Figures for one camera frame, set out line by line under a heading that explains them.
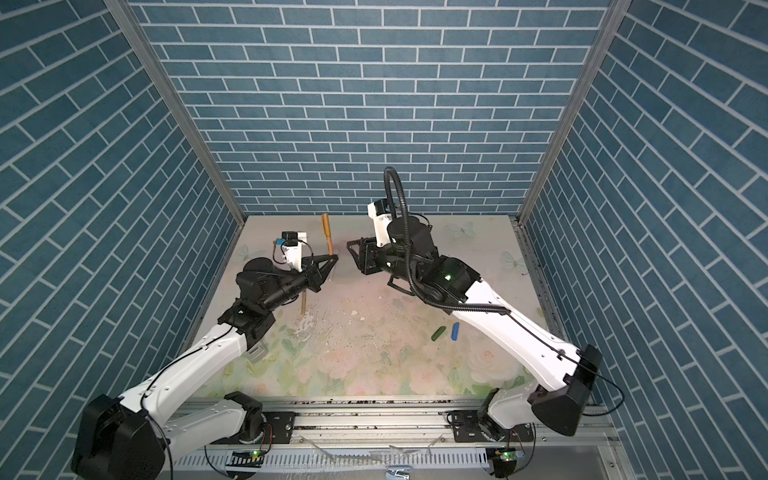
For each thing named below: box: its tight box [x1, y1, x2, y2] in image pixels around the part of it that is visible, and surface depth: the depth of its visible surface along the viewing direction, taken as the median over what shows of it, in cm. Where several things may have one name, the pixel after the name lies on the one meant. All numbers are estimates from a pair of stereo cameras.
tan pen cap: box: [321, 213, 332, 237], surface depth 72 cm
